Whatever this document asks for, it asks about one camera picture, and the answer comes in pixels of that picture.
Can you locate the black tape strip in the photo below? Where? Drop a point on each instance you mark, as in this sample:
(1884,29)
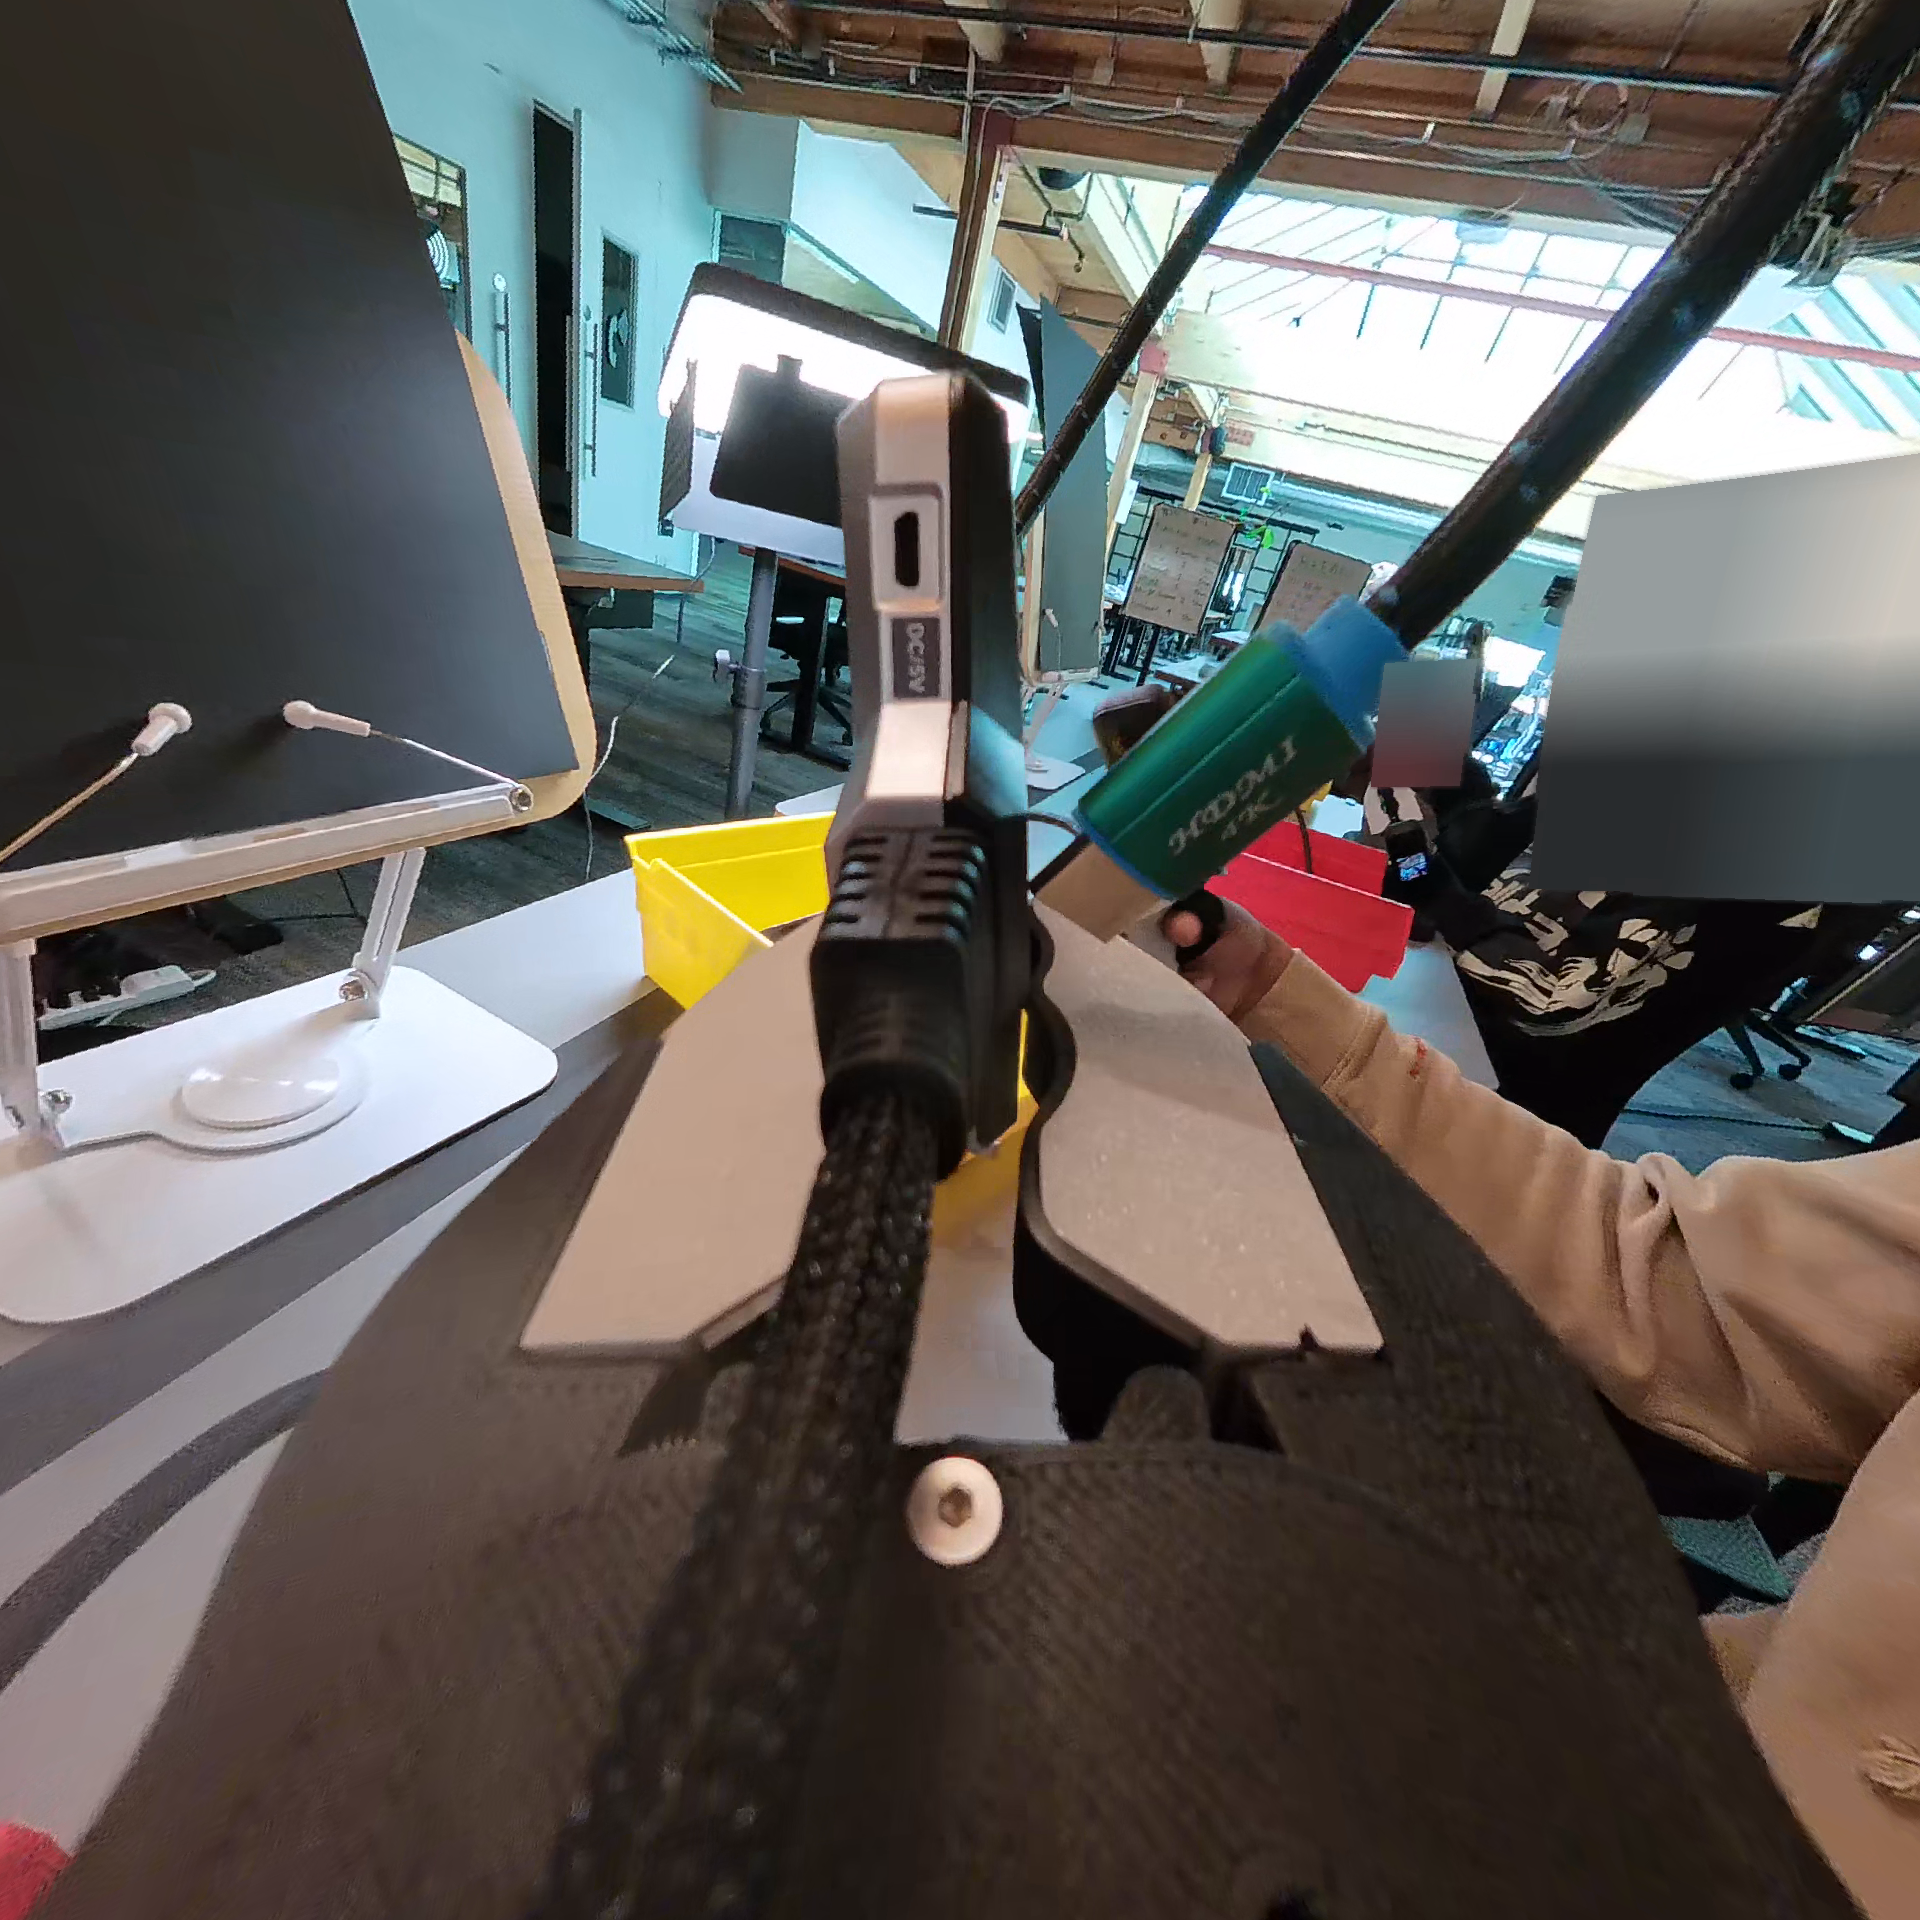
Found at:
(300,1289)

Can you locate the dark wall frame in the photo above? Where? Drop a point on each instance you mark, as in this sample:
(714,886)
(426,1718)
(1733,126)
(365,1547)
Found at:
(618,323)

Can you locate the brown easel board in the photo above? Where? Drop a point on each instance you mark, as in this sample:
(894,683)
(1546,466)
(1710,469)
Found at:
(1183,567)
(1312,593)

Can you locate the white tablet stand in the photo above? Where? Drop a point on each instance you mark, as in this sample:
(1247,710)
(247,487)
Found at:
(376,1079)

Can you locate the person's beige hoodie torso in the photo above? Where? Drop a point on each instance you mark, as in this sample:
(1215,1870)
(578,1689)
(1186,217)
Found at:
(1845,1650)

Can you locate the dark door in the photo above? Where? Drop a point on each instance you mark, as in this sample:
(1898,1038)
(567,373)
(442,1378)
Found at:
(556,315)

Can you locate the person's right forearm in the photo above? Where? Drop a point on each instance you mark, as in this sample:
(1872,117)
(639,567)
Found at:
(1575,1245)

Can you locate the red plastic bin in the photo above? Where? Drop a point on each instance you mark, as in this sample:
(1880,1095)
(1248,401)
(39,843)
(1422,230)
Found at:
(1319,914)

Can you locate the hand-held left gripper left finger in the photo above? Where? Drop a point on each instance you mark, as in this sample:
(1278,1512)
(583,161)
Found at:
(691,1170)

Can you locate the black board on stand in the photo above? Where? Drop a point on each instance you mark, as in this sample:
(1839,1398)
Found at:
(1068,495)

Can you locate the white power strip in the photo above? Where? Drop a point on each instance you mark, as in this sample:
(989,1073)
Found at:
(136,992)

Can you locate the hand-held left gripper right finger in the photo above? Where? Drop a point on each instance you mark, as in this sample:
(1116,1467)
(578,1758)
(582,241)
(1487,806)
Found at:
(1202,1184)

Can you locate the yellow plastic bin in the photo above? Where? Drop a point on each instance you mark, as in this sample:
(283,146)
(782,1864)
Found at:
(704,901)

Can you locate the black hdmi switch box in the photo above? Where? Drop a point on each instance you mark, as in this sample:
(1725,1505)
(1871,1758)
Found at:
(990,674)

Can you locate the person's right hand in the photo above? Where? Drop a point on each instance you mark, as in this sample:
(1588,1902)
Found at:
(1238,975)

